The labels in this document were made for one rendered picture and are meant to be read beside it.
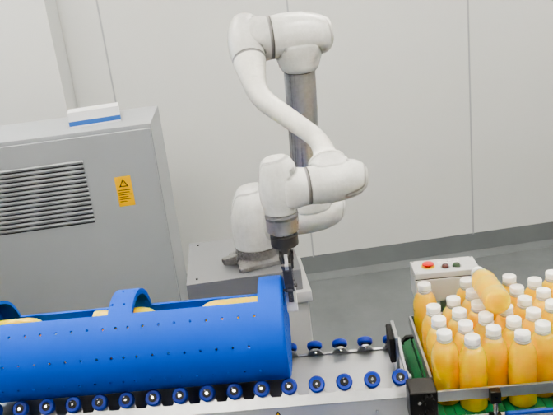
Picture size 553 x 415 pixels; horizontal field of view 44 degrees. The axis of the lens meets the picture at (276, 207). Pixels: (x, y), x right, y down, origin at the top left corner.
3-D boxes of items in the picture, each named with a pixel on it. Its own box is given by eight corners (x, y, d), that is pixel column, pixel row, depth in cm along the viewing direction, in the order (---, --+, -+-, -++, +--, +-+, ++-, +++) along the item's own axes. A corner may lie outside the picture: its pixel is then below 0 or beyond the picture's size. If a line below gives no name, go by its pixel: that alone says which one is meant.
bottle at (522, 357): (541, 407, 175) (541, 342, 169) (513, 410, 175) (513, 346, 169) (530, 391, 182) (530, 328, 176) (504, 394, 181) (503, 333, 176)
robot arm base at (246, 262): (217, 258, 248) (215, 244, 247) (275, 244, 254) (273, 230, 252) (229, 276, 232) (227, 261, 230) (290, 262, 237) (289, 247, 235)
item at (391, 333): (388, 359, 199) (384, 320, 195) (396, 358, 199) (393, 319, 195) (392, 378, 190) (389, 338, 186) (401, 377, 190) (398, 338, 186)
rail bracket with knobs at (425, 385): (406, 408, 181) (403, 374, 178) (433, 405, 181) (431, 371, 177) (411, 431, 172) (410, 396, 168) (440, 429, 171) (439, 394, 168)
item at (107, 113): (71, 124, 336) (67, 109, 333) (121, 116, 340) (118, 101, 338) (69, 129, 324) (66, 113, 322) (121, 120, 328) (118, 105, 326)
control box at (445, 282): (411, 289, 224) (409, 260, 220) (472, 283, 222) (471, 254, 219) (415, 303, 214) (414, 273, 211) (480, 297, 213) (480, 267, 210)
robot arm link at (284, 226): (298, 204, 186) (299, 225, 188) (265, 208, 187) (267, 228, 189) (298, 216, 178) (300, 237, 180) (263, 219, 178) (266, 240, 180)
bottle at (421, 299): (434, 336, 214) (432, 282, 208) (442, 347, 207) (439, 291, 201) (412, 339, 213) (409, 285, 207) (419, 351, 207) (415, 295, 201)
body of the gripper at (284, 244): (297, 235, 180) (300, 268, 183) (297, 225, 188) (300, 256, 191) (269, 239, 180) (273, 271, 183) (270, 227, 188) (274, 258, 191)
